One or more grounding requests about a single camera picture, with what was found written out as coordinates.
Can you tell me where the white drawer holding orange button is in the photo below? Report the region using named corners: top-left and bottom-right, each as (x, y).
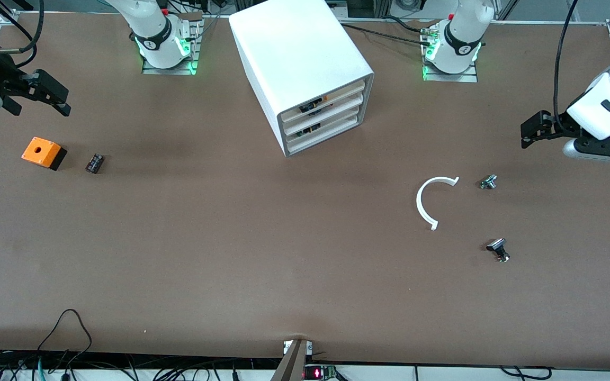
top-left (282, 79), bottom-right (365, 123)

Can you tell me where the metal base plate left arm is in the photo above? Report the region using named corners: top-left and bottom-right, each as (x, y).
top-left (422, 65), bottom-right (479, 83)

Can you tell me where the metal base plate right arm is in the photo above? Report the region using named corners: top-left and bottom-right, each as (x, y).
top-left (141, 13), bottom-right (203, 76)

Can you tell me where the white drawer cabinet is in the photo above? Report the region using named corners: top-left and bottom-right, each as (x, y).
top-left (229, 0), bottom-right (375, 158)

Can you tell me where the orange box with black base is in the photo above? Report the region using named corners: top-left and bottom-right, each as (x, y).
top-left (21, 137), bottom-right (68, 171)

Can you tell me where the black silver metal key part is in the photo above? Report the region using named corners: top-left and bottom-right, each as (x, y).
top-left (486, 238), bottom-right (511, 263)

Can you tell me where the white curved plastic arc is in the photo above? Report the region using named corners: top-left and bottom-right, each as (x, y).
top-left (416, 176), bottom-right (460, 231)

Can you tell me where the circuit board with red display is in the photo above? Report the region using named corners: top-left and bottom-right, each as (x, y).
top-left (304, 364), bottom-right (338, 381)

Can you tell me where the black right camera bracket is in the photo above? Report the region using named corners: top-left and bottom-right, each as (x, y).
top-left (1, 94), bottom-right (23, 116)

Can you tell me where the black cable to arm base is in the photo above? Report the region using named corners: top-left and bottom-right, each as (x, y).
top-left (341, 23), bottom-right (432, 41)
top-left (383, 15), bottom-right (433, 33)

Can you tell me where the thin black looped cable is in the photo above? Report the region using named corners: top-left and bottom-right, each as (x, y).
top-left (37, 309), bottom-right (93, 354)

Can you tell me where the small white bracket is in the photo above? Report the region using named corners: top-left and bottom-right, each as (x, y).
top-left (283, 340), bottom-right (314, 355)

